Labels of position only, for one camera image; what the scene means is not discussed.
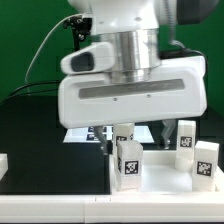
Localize white marker base plate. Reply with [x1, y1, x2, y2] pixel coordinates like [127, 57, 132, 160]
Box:
[63, 126, 154, 143]

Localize black cables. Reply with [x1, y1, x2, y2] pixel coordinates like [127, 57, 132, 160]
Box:
[0, 79, 63, 107]

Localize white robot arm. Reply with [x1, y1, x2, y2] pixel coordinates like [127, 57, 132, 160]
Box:
[58, 0, 219, 136]

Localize black camera stand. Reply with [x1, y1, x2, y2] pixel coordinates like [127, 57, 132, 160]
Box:
[63, 14, 92, 51]

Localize grey cable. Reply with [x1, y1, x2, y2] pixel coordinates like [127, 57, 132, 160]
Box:
[24, 14, 78, 94]

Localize white left obstacle block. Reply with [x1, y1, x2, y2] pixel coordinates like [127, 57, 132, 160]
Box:
[0, 154, 8, 181]

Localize grey braided arm hose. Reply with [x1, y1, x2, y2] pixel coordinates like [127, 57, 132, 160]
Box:
[163, 0, 188, 51]

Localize white square table top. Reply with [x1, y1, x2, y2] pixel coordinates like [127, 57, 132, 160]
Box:
[108, 149, 224, 196]

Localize white front obstacle rail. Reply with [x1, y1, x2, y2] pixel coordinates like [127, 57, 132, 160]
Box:
[0, 193, 224, 223]

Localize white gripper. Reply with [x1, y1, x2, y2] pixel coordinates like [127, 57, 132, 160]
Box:
[58, 56, 207, 155]

